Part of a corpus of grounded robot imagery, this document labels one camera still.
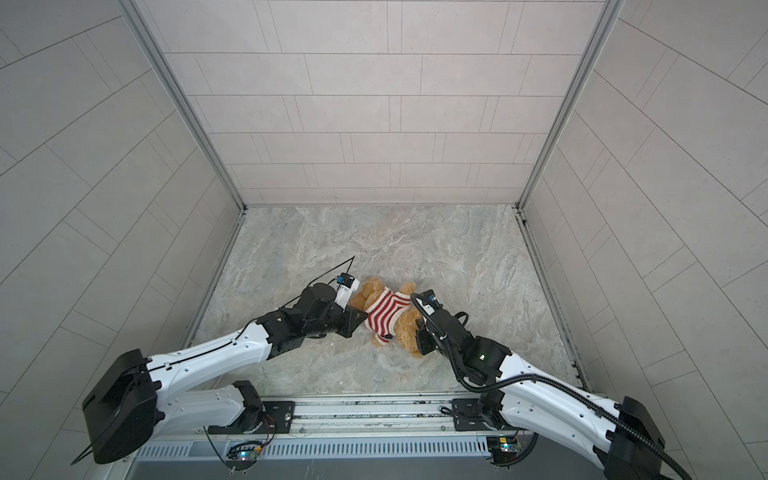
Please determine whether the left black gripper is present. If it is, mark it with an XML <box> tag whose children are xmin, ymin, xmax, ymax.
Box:
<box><xmin>302</xmin><ymin>304</ymin><xmax>372</xmax><ymax>340</ymax></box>

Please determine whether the brown plush teddy bear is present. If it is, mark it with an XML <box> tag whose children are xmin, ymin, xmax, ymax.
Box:
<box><xmin>349</xmin><ymin>277</ymin><xmax>424</xmax><ymax>358</ymax></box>

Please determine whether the red white striped knit sweater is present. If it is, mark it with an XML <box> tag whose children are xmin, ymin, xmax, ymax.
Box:
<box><xmin>365</xmin><ymin>288</ymin><xmax>411</xmax><ymax>345</ymax></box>

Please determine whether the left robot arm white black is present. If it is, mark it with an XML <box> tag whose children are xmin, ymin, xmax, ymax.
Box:
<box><xmin>82</xmin><ymin>274</ymin><xmax>366</xmax><ymax>464</ymax></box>

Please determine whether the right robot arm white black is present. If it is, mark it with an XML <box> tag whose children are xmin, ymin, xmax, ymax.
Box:
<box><xmin>416</xmin><ymin>304</ymin><xmax>666</xmax><ymax>479</ymax></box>

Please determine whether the right green circuit board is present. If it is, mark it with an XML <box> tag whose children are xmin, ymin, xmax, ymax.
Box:
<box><xmin>486</xmin><ymin>436</ymin><xmax>520</xmax><ymax>467</ymax></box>

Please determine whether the green circuit board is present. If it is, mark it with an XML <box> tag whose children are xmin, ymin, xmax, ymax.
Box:
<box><xmin>226</xmin><ymin>440</ymin><xmax>264</xmax><ymax>471</ymax></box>
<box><xmin>486</xmin><ymin>436</ymin><xmax>520</xmax><ymax>467</ymax></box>

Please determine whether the left green circuit board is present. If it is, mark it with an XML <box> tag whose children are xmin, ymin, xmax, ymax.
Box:
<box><xmin>226</xmin><ymin>440</ymin><xmax>264</xmax><ymax>471</ymax></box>

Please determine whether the white ventilation grille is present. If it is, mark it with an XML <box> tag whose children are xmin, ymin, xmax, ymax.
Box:
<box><xmin>135</xmin><ymin>435</ymin><xmax>490</xmax><ymax>462</ymax></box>

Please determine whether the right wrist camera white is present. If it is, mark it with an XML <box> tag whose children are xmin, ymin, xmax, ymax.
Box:
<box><xmin>411</xmin><ymin>290</ymin><xmax>442</xmax><ymax>318</ymax></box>

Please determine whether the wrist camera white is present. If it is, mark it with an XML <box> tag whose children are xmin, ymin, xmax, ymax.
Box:
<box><xmin>335</xmin><ymin>272</ymin><xmax>360</xmax><ymax>309</ymax></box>
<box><xmin>411</xmin><ymin>290</ymin><xmax>442</xmax><ymax>318</ymax></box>

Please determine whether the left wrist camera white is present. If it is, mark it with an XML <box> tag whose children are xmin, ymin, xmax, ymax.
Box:
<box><xmin>335</xmin><ymin>272</ymin><xmax>360</xmax><ymax>309</ymax></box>

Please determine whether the right black corrugated cable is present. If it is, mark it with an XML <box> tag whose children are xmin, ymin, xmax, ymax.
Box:
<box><xmin>410</xmin><ymin>293</ymin><xmax>694</xmax><ymax>480</ymax></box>

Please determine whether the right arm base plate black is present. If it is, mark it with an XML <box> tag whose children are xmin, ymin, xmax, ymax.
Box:
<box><xmin>444</xmin><ymin>398</ymin><xmax>514</xmax><ymax>432</ymax></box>

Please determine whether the aluminium mounting rail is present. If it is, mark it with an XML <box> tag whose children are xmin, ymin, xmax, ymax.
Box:
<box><xmin>119</xmin><ymin>392</ymin><xmax>619</xmax><ymax>442</ymax></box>

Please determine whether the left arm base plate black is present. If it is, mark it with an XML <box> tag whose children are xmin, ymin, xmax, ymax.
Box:
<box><xmin>207</xmin><ymin>401</ymin><xmax>296</xmax><ymax>435</ymax></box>

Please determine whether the left aluminium corner post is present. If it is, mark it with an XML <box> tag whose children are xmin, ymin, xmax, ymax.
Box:
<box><xmin>116</xmin><ymin>0</ymin><xmax>247</xmax><ymax>215</ymax></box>

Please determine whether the aluminium corner post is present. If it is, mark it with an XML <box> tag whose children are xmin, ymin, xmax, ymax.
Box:
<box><xmin>517</xmin><ymin>0</ymin><xmax>624</xmax><ymax>213</ymax></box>
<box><xmin>116</xmin><ymin>0</ymin><xmax>247</xmax><ymax>215</ymax></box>

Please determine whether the right aluminium corner post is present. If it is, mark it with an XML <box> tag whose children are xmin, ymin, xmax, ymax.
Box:
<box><xmin>517</xmin><ymin>0</ymin><xmax>624</xmax><ymax>213</ymax></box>

